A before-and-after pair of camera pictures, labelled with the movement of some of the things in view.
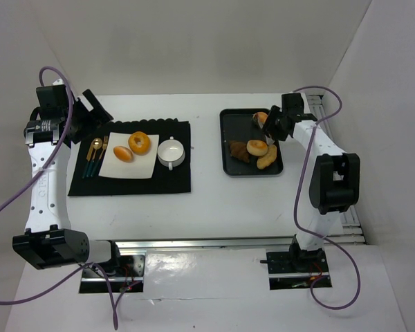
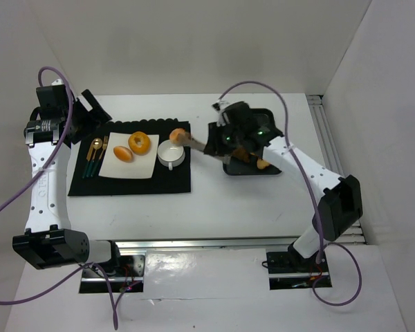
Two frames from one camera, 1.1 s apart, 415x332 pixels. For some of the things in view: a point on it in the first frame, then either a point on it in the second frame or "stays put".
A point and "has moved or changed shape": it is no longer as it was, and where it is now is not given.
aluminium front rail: [271, 243] stays put
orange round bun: [123, 153] stays put
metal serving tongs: [270, 140] has moved or changed shape
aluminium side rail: [347, 230] stays put
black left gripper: [95, 113] stays put
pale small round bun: [261, 116] has moved or changed shape
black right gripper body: [274, 125] to [211, 139]
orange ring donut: [145, 140] stays put
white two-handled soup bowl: [171, 153] stays put
